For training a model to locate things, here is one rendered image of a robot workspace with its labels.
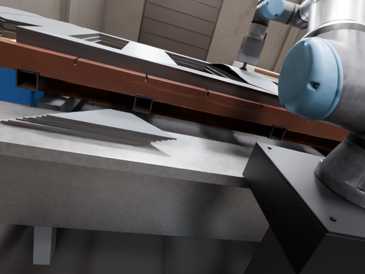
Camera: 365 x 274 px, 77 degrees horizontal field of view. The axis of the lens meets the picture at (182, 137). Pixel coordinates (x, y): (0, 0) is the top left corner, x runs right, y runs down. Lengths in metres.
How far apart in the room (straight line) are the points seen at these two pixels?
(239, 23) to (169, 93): 8.56
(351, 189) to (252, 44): 0.80
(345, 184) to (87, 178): 0.63
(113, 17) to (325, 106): 8.77
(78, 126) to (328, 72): 0.48
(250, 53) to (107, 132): 0.77
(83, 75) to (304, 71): 0.51
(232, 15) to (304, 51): 8.71
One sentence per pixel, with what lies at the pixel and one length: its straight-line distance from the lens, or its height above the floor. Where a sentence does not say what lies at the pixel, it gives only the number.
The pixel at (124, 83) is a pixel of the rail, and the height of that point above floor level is 0.79.
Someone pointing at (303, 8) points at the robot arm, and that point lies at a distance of 1.02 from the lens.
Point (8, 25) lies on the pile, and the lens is 1.02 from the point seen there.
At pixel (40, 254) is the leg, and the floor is 0.06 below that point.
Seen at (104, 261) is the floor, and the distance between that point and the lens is 1.17.
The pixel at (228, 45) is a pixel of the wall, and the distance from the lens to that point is 9.06.
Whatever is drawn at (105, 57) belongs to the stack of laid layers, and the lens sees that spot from 0.69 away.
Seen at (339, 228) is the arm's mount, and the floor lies 0.77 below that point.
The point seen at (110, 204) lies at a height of 0.42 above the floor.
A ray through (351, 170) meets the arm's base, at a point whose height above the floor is 0.82.
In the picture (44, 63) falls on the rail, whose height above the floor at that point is 0.80.
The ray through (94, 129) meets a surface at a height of 0.70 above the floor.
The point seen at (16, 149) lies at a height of 0.67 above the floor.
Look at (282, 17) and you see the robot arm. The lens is 1.05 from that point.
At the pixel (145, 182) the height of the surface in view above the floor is 0.52.
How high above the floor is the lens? 0.94
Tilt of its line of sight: 22 degrees down
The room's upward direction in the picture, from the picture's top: 16 degrees clockwise
